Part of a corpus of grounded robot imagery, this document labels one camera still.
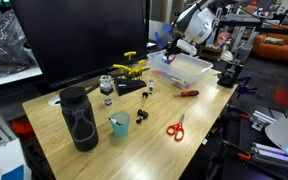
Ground long aluminium extrusion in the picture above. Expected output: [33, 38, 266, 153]
[250, 142, 288, 173]

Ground orange handled bar clamp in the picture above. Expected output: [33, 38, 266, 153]
[222, 139, 252, 161]
[227, 104, 252, 120]

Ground black bench vise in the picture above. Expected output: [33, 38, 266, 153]
[216, 59, 245, 89]

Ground thin black hand tool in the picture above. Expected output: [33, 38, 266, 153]
[140, 91, 149, 108]

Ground black hex key stand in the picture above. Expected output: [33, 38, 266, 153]
[113, 77, 147, 97]

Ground black camera clamp mount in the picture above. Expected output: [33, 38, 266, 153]
[135, 108, 149, 125]

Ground short aluminium extrusion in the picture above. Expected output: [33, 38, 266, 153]
[250, 109, 278, 132]

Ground black white marker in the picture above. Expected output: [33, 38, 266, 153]
[108, 116, 123, 127]

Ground red blue handled pliers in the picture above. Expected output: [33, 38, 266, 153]
[166, 54, 177, 65]

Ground blue spring clamp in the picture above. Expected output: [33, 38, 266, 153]
[236, 74, 258, 99]

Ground red thin item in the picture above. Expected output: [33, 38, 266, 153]
[154, 70, 177, 83]

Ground white bottle blue cap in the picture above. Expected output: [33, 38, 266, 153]
[160, 55, 170, 66]

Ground blue grey face shield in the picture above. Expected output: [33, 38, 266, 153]
[149, 19, 177, 48]

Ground grey plastic bag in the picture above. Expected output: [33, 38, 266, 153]
[0, 9, 35, 78]

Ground white cabinet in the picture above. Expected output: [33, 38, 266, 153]
[0, 93, 32, 180]

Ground teal plastic cup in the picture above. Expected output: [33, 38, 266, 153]
[109, 111, 131, 139]

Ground large black monitor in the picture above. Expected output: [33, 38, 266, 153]
[10, 0, 151, 94]

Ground yellow sponge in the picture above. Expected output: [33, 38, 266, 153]
[171, 77, 186, 88]

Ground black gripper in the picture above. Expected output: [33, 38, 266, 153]
[165, 37, 187, 62]

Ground white cable grommet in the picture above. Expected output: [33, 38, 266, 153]
[47, 95, 62, 107]

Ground orange scissors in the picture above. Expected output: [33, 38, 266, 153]
[165, 113, 186, 142]

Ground small clear acrylic piece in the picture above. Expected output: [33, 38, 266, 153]
[147, 79, 156, 95]

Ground clear plastic storage box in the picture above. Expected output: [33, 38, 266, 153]
[147, 49, 214, 90]

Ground red box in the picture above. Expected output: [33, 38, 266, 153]
[273, 87, 288, 108]

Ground orange sofa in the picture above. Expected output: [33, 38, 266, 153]
[251, 24, 288, 65]

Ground black water bottle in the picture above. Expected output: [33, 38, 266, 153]
[58, 85, 99, 152]

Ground red handled screwdriver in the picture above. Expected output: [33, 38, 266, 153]
[173, 89, 200, 98]

